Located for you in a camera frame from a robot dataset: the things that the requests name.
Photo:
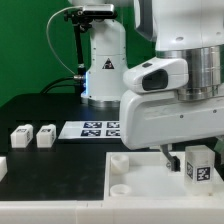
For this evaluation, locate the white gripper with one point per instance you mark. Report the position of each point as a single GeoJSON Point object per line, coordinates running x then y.
{"type": "Point", "coordinates": [160, 119]}

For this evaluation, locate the white square tabletop tray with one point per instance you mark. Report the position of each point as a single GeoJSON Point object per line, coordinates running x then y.
{"type": "Point", "coordinates": [145, 175]}

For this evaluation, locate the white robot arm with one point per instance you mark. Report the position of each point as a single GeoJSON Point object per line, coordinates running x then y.
{"type": "Point", "coordinates": [178, 95]}

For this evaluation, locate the fiducial marker sheet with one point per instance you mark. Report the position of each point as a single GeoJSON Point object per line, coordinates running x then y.
{"type": "Point", "coordinates": [90, 130]}

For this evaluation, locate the white workspace border frame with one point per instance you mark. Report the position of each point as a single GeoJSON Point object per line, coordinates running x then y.
{"type": "Point", "coordinates": [115, 211]}

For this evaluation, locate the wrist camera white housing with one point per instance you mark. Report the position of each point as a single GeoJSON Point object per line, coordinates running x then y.
{"type": "Point", "coordinates": [157, 74]}

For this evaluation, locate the black camera on stand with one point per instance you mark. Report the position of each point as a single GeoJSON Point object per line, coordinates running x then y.
{"type": "Point", "coordinates": [81, 20]}

